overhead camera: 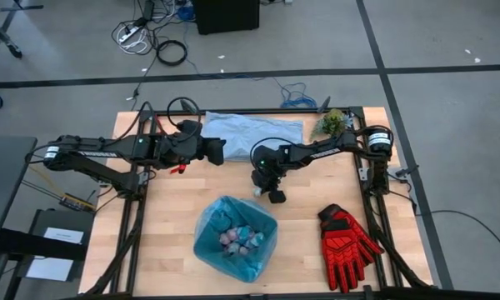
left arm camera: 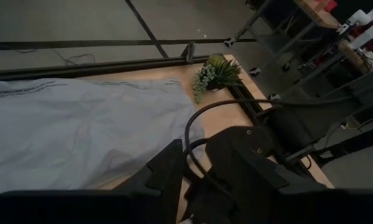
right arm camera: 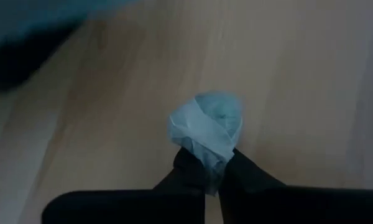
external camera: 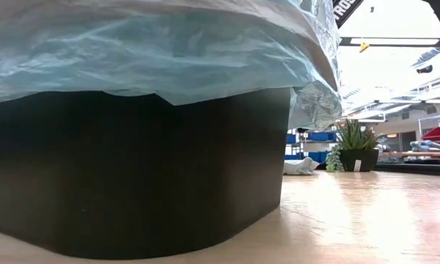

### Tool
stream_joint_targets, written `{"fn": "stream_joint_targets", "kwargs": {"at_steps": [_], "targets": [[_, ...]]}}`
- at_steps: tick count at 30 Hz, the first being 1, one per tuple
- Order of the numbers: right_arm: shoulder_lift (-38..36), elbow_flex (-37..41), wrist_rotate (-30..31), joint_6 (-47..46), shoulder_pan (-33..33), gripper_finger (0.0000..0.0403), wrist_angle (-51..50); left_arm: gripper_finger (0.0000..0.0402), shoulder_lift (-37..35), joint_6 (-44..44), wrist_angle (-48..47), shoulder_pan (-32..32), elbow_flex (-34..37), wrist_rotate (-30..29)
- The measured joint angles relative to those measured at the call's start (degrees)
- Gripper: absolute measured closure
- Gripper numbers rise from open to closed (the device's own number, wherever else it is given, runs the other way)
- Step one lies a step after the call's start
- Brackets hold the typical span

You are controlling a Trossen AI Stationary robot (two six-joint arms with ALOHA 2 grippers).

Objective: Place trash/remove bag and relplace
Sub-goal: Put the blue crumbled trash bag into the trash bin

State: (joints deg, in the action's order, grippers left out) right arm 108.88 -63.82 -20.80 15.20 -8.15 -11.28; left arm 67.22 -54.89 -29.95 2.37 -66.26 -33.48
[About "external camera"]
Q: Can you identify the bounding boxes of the pale blue plastic trash bag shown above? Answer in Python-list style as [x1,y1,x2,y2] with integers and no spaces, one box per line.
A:
[282,156,320,176]

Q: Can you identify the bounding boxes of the black trash bin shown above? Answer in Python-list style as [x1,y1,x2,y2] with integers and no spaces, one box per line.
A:
[0,87,292,260]

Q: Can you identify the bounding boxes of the teal plastic trash bag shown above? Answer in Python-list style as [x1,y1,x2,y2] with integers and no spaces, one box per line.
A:
[0,0,344,132]

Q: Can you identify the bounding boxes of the shelving with blue bins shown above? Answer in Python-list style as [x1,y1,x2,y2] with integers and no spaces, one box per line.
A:
[285,128,341,165]

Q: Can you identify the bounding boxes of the potted succulent plant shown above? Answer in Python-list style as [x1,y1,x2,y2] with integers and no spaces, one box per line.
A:
[325,119,381,173]

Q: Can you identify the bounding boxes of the wooden workbench on casters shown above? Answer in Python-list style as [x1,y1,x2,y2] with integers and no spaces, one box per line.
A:
[378,150,440,160]

